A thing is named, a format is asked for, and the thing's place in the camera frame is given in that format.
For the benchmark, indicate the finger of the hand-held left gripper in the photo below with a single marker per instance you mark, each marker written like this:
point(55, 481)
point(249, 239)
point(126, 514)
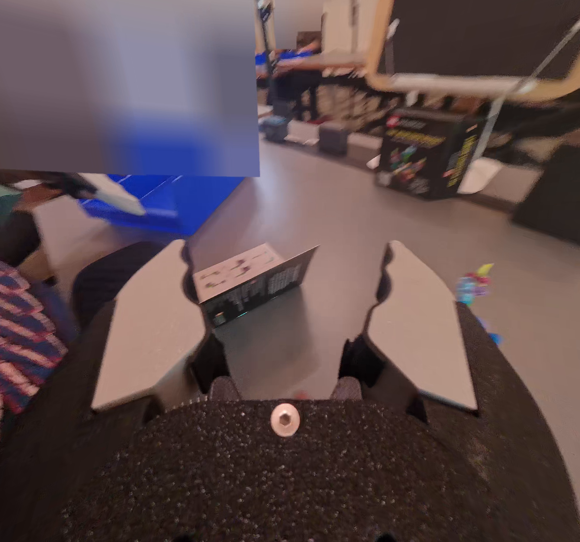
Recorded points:
point(118, 195)

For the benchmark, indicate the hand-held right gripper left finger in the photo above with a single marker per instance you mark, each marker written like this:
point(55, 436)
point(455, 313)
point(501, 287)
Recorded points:
point(149, 338)

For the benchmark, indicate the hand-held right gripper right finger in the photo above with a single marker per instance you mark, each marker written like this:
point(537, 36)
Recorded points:
point(421, 338)

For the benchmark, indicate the blue plastic bin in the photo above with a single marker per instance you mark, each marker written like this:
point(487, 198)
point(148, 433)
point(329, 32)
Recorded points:
point(181, 202)

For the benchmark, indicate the lego flower bouquet model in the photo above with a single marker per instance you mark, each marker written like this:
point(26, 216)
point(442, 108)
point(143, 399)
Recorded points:
point(473, 286)

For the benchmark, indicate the lego instruction booklet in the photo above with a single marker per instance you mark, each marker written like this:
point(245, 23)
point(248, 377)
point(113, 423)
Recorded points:
point(253, 283)

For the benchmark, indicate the black rectangular block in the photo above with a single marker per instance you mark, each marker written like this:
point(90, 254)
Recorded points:
point(553, 197)

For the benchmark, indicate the person's left forearm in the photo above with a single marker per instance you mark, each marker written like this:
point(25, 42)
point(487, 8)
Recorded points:
point(8, 202)

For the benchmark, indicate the black lego set box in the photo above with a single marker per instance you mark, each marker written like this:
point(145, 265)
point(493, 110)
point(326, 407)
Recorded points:
point(421, 156)

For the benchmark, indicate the person's left hand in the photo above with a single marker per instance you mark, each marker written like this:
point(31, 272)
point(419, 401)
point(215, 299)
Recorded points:
point(38, 197)

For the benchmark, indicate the black padded chair armrest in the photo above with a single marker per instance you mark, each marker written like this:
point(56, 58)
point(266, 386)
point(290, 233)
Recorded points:
point(108, 274)

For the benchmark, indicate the person's black lettered jersey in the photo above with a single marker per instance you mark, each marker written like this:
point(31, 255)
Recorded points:
point(27, 347)

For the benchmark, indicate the black battery charger case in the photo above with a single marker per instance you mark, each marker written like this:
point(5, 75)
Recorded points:
point(275, 128)

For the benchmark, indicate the grey hard case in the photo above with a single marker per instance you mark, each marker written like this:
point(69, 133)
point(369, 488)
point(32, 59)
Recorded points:
point(333, 139)

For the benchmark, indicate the black board with white ledge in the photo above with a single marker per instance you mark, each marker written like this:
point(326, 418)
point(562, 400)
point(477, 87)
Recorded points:
point(475, 16)

